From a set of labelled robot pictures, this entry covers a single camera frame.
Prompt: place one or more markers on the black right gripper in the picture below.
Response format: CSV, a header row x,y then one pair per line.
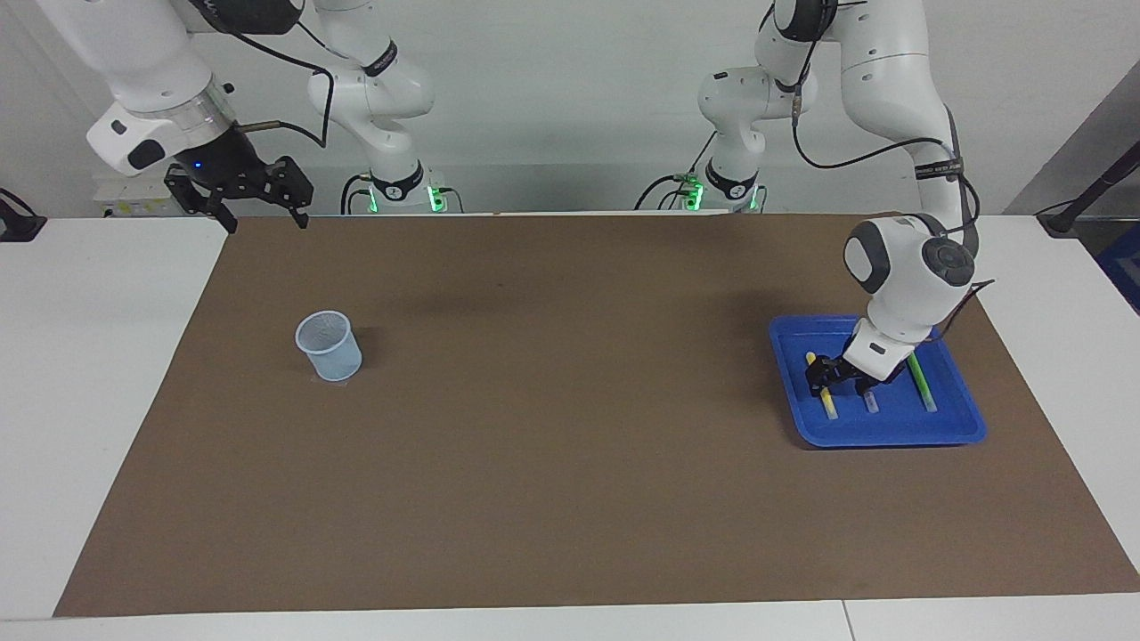
x,y
223,165

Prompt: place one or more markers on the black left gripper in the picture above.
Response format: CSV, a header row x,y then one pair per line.
x,y
846,369

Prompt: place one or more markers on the yellow highlighter pen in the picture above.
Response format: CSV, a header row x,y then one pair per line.
x,y
830,408

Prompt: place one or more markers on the green highlighter pen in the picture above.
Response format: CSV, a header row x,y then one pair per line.
x,y
924,392

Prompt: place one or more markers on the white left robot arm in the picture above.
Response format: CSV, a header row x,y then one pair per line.
x,y
891,71

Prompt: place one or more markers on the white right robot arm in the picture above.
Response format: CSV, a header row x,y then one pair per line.
x,y
134,53

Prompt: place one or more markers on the blue plastic tray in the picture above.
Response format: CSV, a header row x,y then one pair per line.
x,y
833,427

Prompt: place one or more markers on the translucent plastic cup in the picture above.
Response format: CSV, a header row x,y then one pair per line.
x,y
329,352

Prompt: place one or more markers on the black table clamp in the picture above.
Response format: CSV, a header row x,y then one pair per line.
x,y
18,227

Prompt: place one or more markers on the black stand pole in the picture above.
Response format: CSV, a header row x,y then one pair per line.
x,y
1060,221

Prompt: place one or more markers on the brown table mat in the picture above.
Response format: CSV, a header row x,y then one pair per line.
x,y
570,445

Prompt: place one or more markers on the blue box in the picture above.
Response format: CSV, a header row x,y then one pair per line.
x,y
1124,267

